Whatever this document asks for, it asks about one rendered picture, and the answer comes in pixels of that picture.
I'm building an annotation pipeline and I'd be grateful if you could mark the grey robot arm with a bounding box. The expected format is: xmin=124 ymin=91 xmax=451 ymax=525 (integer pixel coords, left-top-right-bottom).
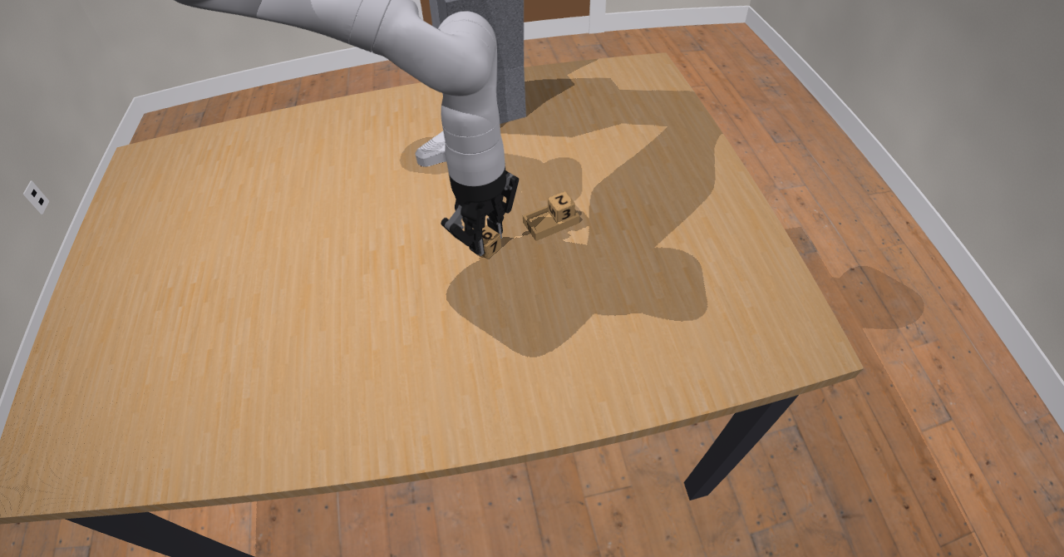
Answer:
xmin=174 ymin=0 xmax=505 ymax=186

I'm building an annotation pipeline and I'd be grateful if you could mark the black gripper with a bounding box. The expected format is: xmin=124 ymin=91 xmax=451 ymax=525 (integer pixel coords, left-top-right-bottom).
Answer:
xmin=440 ymin=169 xmax=519 ymax=256

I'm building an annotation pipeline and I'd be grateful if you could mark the tan wooden number cube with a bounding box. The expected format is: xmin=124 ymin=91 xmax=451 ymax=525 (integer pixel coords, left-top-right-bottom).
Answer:
xmin=548 ymin=192 xmax=575 ymax=223
xmin=482 ymin=225 xmax=501 ymax=259

